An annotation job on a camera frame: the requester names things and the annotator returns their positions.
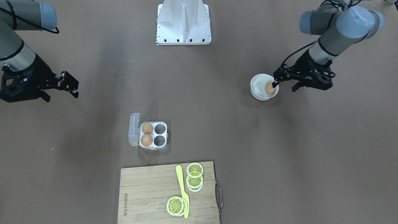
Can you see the brown egg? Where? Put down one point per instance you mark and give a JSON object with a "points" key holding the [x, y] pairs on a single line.
{"points": [[147, 128], [269, 89], [146, 140]]}

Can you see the brown egg in box front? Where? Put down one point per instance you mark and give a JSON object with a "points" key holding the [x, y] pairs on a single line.
{"points": [[146, 140]]}

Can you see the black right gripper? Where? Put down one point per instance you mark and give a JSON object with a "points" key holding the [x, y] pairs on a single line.
{"points": [[41, 71]]}

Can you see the lemon slice top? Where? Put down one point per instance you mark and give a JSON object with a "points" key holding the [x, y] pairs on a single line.
{"points": [[194, 170]]}

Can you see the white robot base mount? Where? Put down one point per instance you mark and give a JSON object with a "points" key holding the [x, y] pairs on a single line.
{"points": [[183, 22]]}

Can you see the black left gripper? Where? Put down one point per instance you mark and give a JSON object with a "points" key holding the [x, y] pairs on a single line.
{"points": [[306, 63]]}

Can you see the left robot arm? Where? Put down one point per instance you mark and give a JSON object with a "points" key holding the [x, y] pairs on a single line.
{"points": [[339, 24]]}

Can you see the lemon slice middle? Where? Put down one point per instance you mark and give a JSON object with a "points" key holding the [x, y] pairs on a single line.
{"points": [[194, 184]]}

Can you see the lemon slice under front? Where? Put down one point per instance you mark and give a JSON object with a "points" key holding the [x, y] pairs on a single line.
{"points": [[185, 207]]}

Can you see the yellow plastic knife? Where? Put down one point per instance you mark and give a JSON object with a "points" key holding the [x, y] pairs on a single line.
{"points": [[185, 196]]}

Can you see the lemon slice single front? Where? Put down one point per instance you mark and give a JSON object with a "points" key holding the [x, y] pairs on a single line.
{"points": [[174, 206]]}

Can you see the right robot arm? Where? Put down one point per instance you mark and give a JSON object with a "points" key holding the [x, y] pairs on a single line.
{"points": [[23, 15]]}

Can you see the bamboo cutting board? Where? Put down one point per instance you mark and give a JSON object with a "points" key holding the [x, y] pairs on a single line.
{"points": [[145, 191]]}

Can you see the white ceramic bowl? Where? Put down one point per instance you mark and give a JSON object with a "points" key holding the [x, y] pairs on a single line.
{"points": [[257, 85]]}

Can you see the clear plastic egg box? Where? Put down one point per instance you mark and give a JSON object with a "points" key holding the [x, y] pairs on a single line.
{"points": [[160, 133]]}

